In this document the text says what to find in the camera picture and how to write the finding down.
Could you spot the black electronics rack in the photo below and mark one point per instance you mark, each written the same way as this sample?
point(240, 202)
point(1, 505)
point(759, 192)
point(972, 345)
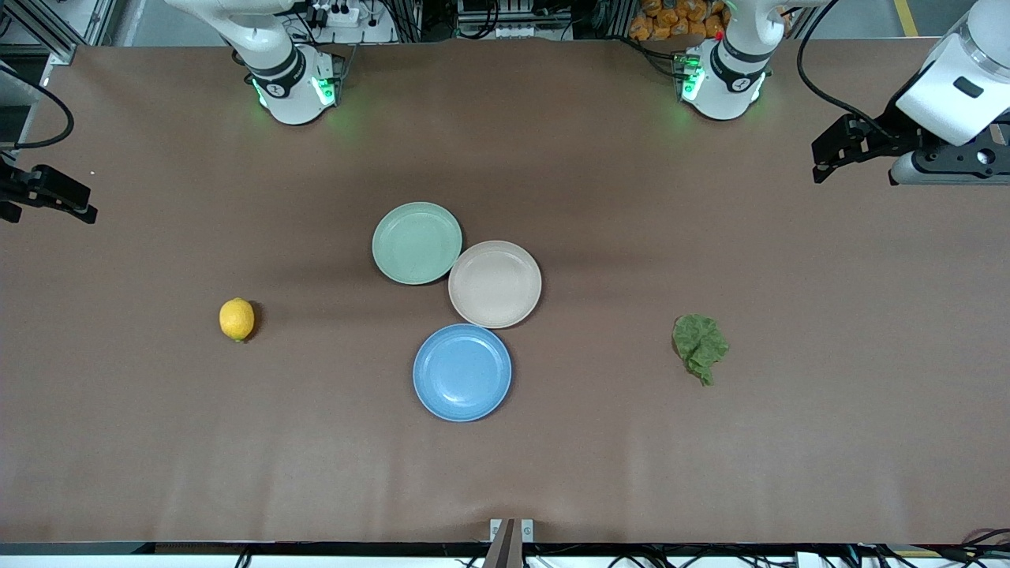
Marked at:
point(513, 31)

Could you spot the green lettuce leaf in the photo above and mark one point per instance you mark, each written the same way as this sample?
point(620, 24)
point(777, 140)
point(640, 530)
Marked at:
point(698, 343)

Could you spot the aluminium frame extrusion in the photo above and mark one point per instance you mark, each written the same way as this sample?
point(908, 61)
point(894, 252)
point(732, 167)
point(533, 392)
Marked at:
point(95, 20)

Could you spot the grey camera mount pole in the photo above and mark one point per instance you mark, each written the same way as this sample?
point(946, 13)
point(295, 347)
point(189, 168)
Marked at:
point(501, 552)

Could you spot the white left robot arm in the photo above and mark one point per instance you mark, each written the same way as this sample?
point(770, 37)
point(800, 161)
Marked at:
point(730, 79)

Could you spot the pale green plate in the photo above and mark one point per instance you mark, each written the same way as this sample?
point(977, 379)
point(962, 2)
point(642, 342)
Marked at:
point(414, 243)

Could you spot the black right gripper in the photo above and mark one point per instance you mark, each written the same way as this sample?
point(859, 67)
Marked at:
point(16, 187)

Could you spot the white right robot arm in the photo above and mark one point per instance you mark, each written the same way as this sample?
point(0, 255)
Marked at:
point(288, 87)

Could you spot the small metal table bracket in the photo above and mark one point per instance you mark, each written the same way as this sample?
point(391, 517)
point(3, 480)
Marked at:
point(527, 530)

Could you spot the blue plate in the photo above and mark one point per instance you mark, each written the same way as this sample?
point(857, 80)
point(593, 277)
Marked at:
point(461, 372)

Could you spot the white power strip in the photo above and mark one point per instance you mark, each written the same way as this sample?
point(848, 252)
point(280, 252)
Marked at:
point(339, 13)

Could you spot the beige plate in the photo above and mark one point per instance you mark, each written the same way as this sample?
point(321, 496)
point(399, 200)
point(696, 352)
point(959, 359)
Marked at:
point(495, 284)

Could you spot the yellow lemon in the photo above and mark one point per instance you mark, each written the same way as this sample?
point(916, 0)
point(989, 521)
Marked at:
point(237, 319)

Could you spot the bag of oranges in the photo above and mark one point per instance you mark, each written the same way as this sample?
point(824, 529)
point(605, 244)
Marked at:
point(671, 20)

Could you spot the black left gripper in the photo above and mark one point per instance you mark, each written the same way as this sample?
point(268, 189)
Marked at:
point(897, 136)

